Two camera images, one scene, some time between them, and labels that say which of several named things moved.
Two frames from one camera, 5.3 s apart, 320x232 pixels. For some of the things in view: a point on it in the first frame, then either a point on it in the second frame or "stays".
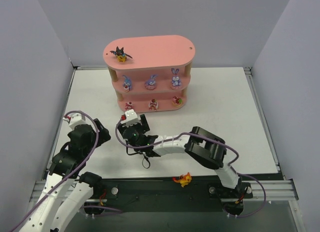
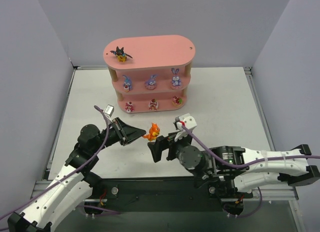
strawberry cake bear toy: x=153 y=105 stays
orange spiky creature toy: x=184 y=179 to x=154 y=131
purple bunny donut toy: x=150 y=84 stays
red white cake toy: x=128 y=106 stays
